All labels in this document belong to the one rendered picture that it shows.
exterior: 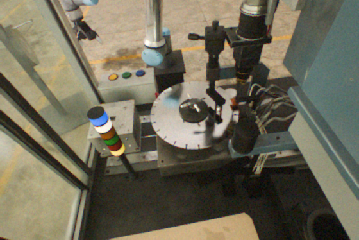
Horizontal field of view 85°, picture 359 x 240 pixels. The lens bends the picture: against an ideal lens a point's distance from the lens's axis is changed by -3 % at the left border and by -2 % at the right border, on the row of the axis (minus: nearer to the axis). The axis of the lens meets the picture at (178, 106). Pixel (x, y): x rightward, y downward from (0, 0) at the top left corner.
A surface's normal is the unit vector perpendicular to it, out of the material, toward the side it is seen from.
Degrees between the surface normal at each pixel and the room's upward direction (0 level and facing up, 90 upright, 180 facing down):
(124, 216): 0
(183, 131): 0
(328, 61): 90
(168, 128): 0
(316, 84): 90
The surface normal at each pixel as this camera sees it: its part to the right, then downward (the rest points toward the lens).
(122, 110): -0.08, -0.66
